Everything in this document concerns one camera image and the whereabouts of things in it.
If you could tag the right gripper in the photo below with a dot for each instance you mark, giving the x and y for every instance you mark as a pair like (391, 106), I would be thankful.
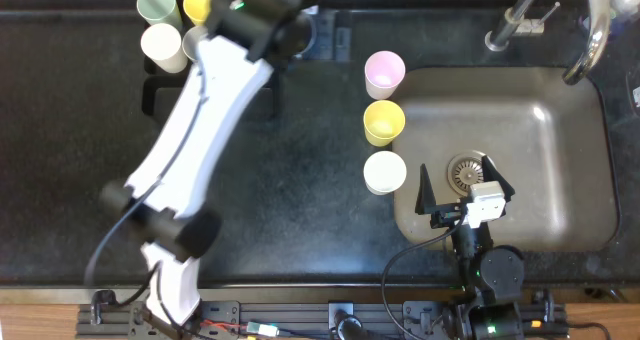
(445, 214)

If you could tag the white cup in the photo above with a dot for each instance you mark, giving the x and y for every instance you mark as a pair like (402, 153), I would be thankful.
(384, 172)
(162, 45)

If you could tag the yellow cup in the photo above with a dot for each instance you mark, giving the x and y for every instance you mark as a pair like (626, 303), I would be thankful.
(384, 122)
(197, 5)

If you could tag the pink cup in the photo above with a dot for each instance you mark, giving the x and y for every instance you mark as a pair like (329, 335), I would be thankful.
(384, 72)

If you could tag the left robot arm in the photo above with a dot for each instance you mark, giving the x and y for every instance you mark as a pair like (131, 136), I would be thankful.
(210, 110)

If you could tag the steel sink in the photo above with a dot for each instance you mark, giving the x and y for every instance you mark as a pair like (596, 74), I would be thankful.
(540, 180)

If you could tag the steel tap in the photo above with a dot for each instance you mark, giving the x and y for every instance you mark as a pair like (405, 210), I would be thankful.
(597, 30)

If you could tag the blue cup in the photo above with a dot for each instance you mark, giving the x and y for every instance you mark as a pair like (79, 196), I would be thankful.
(313, 30)

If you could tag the grey cup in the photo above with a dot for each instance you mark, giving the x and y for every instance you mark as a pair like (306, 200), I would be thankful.
(192, 42)

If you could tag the black tray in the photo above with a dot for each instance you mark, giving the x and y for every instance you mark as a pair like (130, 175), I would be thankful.
(165, 102)

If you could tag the green cup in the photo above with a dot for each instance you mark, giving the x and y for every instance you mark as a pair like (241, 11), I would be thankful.
(159, 5)

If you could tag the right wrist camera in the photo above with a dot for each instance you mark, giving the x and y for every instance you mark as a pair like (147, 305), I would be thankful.
(484, 205)

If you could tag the mounting rail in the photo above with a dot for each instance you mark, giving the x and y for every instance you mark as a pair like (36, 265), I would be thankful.
(300, 316)

